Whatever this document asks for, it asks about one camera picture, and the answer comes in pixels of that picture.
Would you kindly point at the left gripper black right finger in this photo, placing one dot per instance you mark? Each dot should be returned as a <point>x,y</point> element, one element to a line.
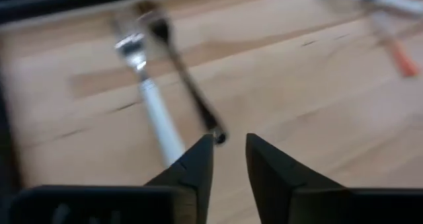
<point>281,191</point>

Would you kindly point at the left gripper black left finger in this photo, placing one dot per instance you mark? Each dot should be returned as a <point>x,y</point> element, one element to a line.
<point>185,191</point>

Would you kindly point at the white cylindrical stick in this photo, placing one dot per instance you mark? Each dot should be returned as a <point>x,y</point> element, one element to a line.
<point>158,118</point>

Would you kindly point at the black metal fork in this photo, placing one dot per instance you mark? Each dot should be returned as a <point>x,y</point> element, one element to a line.
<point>191,88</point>

